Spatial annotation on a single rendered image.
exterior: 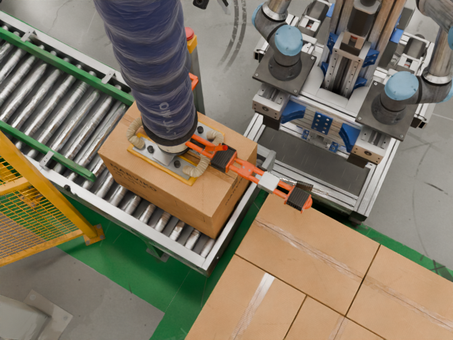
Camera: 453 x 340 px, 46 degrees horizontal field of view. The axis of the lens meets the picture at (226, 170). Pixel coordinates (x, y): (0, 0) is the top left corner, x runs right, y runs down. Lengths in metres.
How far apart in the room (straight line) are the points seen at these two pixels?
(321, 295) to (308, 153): 0.93
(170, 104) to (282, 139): 1.44
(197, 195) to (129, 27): 1.02
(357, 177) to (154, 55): 1.87
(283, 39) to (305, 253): 1.04
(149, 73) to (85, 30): 2.37
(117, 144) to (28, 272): 1.24
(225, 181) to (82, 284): 1.31
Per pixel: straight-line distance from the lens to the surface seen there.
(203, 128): 2.39
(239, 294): 2.61
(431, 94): 2.30
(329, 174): 3.16
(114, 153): 2.43
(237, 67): 3.69
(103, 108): 3.00
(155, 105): 1.88
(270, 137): 3.22
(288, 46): 2.26
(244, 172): 2.18
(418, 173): 3.53
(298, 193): 2.15
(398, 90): 2.24
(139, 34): 1.50
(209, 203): 2.29
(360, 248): 2.72
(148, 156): 2.36
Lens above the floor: 3.13
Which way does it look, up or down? 69 degrees down
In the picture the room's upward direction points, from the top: 3 degrees counter-clockwise
